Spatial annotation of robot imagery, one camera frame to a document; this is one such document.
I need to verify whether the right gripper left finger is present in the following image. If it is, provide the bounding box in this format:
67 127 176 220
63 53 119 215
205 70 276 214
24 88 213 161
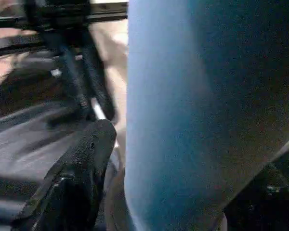
10 119 117 231

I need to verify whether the white plastic table top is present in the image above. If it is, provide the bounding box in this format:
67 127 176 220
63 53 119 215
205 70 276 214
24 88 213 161
89 19 289 164

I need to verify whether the white plastic table leg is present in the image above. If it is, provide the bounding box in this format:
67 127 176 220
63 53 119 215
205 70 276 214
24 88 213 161
123 0 289 231

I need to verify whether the black plastic mat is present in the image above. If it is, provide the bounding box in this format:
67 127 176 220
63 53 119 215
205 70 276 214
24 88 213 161
0 48 289 231

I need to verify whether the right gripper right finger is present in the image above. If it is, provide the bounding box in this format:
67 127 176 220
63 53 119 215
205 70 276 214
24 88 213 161
224 161 289 231

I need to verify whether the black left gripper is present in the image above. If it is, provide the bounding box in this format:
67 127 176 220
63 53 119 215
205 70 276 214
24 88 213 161
0 0 128 122

